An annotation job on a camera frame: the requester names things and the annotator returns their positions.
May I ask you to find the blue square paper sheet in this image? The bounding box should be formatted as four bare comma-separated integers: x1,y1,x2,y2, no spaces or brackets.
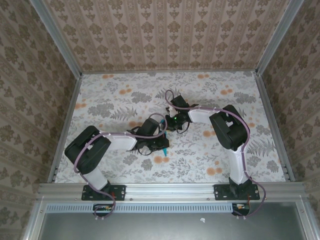
159,119,170,158

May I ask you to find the floral patterned table cover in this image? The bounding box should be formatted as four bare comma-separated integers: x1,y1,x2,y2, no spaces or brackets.
53,71,287,183

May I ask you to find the small black controller board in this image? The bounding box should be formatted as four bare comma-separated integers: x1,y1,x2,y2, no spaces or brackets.
231,202,251,216
92,203,114,217

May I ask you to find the grey metal panel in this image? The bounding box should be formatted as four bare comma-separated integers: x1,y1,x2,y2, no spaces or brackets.
39,212,308,240

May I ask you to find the thin black left gripper cable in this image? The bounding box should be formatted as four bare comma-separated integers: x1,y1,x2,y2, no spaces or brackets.
136,146,154,157

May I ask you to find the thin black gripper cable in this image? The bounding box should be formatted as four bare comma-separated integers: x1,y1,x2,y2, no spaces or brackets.
175,119,193,134
136,146,154,157

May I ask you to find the thin black right gripper cable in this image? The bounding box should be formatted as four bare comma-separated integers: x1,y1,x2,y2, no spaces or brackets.
175,119,193,134

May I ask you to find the thin aluminium table rail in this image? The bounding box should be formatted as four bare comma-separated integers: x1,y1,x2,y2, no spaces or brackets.
81,69,258,75

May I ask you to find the wide aluminium frame beam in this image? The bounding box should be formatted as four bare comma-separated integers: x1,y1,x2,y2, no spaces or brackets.
37,181,306,201

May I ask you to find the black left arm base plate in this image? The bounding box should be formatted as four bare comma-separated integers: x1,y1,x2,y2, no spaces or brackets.
81,184,126,201

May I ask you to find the grey slotted cable duct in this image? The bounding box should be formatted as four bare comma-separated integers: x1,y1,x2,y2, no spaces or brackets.
46,202,232,213

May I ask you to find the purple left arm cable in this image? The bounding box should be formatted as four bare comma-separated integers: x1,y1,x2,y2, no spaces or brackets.
73,113,168,222

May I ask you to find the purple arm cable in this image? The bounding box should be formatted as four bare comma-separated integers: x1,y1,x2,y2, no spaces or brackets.
164,89,268,221
73,113,168,222

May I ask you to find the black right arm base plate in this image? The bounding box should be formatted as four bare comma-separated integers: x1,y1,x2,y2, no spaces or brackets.
214,184,261,201

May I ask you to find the aluminium table side rail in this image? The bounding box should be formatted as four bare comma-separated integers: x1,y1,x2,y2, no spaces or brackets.
47,73,83,183
254,72,296,183

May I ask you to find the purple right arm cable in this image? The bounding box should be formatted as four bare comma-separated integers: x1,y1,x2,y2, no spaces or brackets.
164,89,268,221

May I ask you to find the aluminium upright frame post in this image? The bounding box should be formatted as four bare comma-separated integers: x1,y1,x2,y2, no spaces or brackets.
29,0,83,78
255,0,306,76

